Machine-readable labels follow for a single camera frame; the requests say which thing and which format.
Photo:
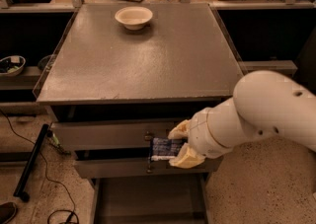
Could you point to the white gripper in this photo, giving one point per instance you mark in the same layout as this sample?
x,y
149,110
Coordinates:
x,y
199,133

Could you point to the blueberry rxbar dark wrapper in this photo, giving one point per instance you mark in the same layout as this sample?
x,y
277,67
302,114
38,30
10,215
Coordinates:
x,y
162,149

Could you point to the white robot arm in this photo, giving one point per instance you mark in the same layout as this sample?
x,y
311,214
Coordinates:
x,y
264,103

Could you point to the middle grey drawer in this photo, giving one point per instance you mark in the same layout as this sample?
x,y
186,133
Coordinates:
x,y
119,163

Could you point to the grey drawer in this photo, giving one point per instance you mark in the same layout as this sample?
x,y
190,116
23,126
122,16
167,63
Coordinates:
x,y
111,134
167,199
119,163

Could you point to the top grey drawer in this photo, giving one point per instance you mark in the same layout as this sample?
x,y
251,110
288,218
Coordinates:
x,y
111,134

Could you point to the bottom grey drawer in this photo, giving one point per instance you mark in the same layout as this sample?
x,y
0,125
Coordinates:
x,y
167,199

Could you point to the grey drawer cabinet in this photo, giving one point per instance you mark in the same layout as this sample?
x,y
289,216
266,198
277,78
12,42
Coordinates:
x,y
179,64

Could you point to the grey side shelf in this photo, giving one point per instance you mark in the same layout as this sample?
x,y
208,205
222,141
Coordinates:
x,y
285,67

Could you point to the white paper bowl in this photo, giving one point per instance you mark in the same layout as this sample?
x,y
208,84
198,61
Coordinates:
x,y
134,18

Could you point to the dark glass bowl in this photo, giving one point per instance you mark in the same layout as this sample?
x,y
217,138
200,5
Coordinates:
x,y
46,62

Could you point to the black bar on floor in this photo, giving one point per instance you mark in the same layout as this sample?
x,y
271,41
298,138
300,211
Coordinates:
x,y
20,188

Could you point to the dark shoe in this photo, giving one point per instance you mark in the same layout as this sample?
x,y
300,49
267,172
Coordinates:
x,y
8,211

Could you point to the white bowl with items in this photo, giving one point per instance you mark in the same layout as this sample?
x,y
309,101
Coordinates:
x,y
12,65

